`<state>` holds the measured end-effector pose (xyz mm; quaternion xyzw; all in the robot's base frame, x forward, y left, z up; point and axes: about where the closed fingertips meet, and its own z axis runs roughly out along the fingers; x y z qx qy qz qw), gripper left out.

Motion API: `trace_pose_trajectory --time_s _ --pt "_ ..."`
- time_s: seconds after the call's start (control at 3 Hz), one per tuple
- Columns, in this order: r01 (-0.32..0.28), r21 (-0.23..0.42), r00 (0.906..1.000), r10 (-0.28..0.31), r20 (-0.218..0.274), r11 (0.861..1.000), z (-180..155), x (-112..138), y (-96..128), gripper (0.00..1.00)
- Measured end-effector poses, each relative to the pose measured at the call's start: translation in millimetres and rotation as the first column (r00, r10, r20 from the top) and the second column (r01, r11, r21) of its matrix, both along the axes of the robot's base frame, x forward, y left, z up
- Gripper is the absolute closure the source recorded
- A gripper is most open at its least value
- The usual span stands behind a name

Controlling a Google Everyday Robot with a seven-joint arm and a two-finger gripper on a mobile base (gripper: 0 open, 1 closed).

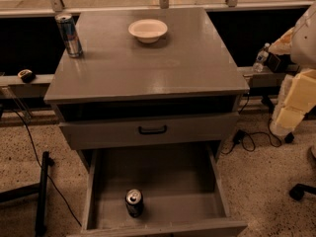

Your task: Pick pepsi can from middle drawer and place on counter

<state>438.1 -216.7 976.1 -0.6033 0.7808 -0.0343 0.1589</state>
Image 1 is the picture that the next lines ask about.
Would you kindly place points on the white paper bowl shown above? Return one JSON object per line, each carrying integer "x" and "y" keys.
{"x": 148, "y": 30}

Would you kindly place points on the black tape measure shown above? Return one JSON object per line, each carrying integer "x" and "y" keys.
{"x": 27, "y": 75}

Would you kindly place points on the black drawer handle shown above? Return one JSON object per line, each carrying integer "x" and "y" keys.
{"x": 152, "y": 130}

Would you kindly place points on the open grey bottom drawer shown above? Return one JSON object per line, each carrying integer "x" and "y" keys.
{"x": 181, "y": 188}

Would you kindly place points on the small black box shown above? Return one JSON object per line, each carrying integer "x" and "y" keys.
{"x": 276, "y": 63}

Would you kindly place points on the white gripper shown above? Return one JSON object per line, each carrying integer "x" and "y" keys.
{"x": 304, "y": 46}

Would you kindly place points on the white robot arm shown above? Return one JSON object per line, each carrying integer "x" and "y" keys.
{"x": 300, "y": 41}

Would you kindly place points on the clear plastic water bottle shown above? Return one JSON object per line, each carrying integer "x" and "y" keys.
{"x": 261, "y": 58}

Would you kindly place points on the grey drawer cabinet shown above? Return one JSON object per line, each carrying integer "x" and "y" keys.
{"x": 188, "y": 71}

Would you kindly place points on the black chair caster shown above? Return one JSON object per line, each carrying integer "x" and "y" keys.
{"x": 299, "y": 190}

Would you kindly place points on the blue silver energy drink can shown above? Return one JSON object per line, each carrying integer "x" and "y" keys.
{"x": 67, "y": 29}

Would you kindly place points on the black floor stand left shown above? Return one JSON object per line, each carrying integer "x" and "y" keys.
{"x": 37, "y": 188}

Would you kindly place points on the dark pepsi can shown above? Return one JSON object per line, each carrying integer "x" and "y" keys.
{"x": 134, "y": 202}

